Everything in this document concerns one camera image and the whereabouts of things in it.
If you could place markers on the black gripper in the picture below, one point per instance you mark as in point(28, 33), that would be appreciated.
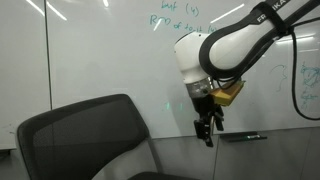
point(206, 106)

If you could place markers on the white whiteboard side panel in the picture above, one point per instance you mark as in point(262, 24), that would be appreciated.
point(20, 66)

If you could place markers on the yellow wrist camera mount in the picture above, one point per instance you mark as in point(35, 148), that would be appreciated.
point(228, 95)

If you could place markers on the green and white marker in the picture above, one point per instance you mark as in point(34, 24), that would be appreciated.
point(256, 136)

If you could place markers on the black marker tray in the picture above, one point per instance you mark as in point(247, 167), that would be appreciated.
point(233, 138)

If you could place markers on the black office chair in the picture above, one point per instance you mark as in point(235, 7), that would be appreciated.
point(83, 140)

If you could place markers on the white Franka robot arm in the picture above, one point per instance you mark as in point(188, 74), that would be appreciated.
point(190, 56)

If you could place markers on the large white whiteboard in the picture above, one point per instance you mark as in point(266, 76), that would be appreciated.
point(116, 50)

